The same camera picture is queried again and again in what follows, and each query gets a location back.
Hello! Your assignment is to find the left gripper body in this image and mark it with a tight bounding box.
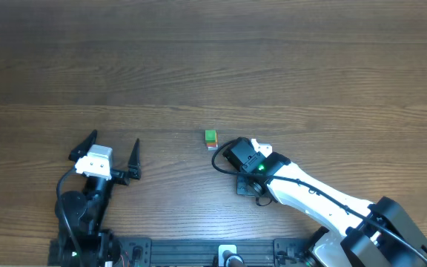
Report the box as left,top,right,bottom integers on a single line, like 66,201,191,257
108,167,135,187

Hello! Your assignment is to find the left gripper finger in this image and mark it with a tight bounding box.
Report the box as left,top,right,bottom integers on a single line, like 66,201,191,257
67,129,99,162
127,138,142,181

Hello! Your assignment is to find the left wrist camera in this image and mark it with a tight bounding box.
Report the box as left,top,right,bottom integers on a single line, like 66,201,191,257
74,144,113,181

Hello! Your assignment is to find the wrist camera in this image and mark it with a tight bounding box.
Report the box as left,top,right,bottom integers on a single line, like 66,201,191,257
251,138,274,159
74,144,113,181

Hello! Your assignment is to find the mounting rail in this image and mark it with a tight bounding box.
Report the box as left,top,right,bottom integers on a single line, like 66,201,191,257
48,237,324,267

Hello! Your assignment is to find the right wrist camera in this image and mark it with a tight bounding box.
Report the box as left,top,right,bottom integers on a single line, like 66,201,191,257
251,138,274,159

